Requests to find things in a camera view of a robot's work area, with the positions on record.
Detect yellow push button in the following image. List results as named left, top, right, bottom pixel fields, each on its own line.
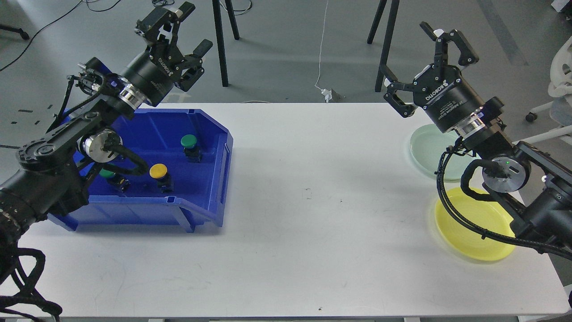
left=149, top=163, right=174, bottom=193

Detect yellow plate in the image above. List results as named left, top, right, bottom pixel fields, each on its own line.
left=435, top=186, right=519, bottom=262

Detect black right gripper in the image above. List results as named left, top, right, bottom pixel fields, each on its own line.
left=379, top=21, right=484, bottom=133

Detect black stand legs right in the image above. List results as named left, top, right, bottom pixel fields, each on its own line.
left=366, top=0, right=400, bottom=93

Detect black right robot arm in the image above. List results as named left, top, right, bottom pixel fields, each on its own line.
left=380, top=22, right=572, bottom=260

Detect black stand legs left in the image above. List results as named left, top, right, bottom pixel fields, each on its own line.
left=212, top=0, right=240, bottom=87

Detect green push button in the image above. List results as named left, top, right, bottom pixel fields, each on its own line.
left=180, top=134, right=202, bottom=163
left=99, top=169, right=130, bottom=192

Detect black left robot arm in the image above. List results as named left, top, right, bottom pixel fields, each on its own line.
left=0, top=1, right=213, bottom=322

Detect white office chair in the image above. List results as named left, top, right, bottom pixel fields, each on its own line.
left=523, top=38, right=572, bottom=144

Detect black floor cable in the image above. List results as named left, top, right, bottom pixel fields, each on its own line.
left=0, top=0, right=123, bottom=73

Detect white cable with plug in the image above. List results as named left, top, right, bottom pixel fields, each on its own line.
left=314, top=0, right=344, bottom=103

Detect blue plastic bin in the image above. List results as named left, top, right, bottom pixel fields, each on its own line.
left=48, top=109, right=233, bottom=233

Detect black stand legs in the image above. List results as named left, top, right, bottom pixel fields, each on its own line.
left=212, top=0, right=240, bottom=87
left=366, top=0, right=400, bottom=93

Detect light green plate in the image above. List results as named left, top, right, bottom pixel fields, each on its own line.
left=409, top=124, right=474, bottom=182

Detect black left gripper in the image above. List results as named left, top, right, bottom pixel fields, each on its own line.
left=121, top=1, right=213, bottom=106

